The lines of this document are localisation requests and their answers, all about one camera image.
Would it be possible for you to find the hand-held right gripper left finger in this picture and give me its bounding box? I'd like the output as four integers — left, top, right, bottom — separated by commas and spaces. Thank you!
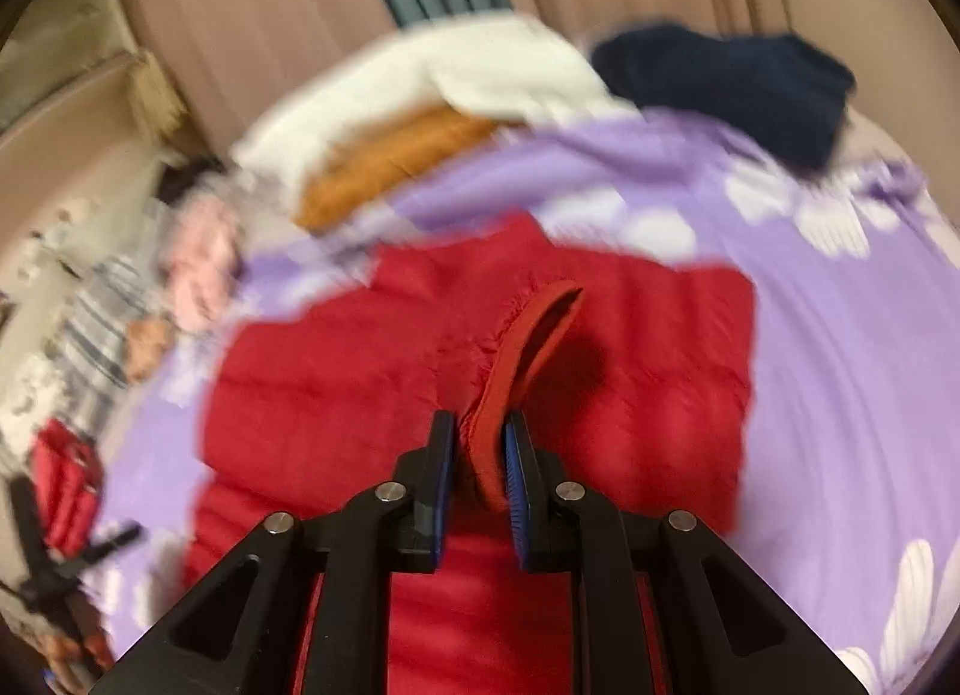
90, 410, 458, 695

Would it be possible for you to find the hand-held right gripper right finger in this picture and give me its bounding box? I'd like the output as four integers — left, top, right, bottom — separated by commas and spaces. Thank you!
502, 410, 863, 695

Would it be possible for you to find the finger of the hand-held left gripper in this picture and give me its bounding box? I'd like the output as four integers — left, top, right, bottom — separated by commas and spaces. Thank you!
7, 477, 55, 591
71, 524, 143, 572

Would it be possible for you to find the red puffer jacket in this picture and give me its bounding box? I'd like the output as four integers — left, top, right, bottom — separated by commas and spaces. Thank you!
34, 215, 758, 695

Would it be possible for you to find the small tan garment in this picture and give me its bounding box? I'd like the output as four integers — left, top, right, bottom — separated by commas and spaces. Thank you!
124, 316, 177, 381

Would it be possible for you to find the grey plaid cloth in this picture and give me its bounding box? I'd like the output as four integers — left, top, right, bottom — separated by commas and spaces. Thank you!
45, 252, 162, 396

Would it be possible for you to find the pink garment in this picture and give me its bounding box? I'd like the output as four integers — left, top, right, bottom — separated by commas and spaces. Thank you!
169, 204, 241, 332

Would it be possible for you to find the orange garment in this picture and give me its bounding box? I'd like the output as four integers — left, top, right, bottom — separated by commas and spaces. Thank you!
296, 106, 503, 231

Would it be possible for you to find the purple floral bedsheet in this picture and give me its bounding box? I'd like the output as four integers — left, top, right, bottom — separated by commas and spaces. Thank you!
97, 106, 955, 695

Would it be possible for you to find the white fleece garment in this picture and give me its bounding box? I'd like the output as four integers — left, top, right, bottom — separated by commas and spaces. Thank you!
232, 16, 638, 194

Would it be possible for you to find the beige wooden furniture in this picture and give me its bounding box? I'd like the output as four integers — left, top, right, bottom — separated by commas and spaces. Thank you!
0, 0, 188, 231

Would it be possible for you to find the navy blue garment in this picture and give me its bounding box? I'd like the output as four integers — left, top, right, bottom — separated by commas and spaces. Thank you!
592, 24, 856, 172

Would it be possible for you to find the beige curtain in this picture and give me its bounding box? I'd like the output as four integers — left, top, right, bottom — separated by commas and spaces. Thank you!
112, 0, 901, 149

